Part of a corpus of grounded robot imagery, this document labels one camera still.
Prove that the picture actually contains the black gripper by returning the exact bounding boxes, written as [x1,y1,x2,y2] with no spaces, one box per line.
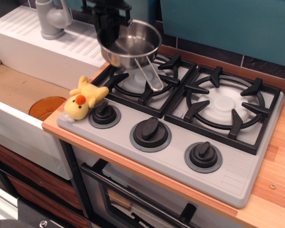
[82,0,133,44]

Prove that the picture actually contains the stainless steel pan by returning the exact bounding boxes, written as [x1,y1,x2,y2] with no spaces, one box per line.
[97,20,164,92]

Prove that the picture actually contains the yellow stuffed duck toy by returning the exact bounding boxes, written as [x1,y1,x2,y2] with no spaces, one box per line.
[64,75,109,123]

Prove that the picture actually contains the black left stove knob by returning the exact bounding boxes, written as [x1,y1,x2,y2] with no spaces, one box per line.
[88,102,121,129]

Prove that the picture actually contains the black stove knob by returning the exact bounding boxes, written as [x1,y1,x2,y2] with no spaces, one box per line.
[88,102,121,129]
[184,142,223,174]
[130,116,172,153]

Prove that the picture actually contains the black middle stove knob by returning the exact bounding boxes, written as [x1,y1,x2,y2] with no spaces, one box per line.
[130,116,172,153]

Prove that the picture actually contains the grey toy stove top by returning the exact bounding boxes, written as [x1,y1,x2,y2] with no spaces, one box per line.
[56,45,285,209]

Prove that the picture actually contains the black right stove knob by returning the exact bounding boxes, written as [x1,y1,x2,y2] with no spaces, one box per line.
[184,142,223,174]

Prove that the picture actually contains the grey toy faucet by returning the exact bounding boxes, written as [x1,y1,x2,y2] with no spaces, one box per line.
[35,0,72,40]

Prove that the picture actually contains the white toy sink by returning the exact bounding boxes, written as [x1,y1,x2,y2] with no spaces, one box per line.
[0,6,105,180]

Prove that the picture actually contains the orange plastic sink drain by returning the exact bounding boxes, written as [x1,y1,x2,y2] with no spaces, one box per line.
[28,96,66,121]

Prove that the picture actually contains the black right burner grate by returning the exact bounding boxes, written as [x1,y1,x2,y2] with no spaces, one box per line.
[164,66,284,155]

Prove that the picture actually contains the wooden drawer fronts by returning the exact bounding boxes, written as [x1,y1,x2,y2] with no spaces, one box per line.
[0,145,91,228]

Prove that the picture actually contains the toy oven door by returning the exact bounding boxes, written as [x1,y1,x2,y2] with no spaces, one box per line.
[79,159,236,228]

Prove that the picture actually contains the teal left wall cabinet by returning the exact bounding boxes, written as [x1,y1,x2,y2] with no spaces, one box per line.
[67,0,157,31]

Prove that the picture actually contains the teal wall cabinet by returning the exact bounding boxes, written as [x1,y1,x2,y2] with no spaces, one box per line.
[161,0,285,66]
[67,0,157,31]

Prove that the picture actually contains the teal right wall cabinet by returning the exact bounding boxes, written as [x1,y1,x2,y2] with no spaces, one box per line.
[161,0,285,66]

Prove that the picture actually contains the black oven door handle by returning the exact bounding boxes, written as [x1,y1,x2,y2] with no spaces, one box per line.
[80,159,196,228]

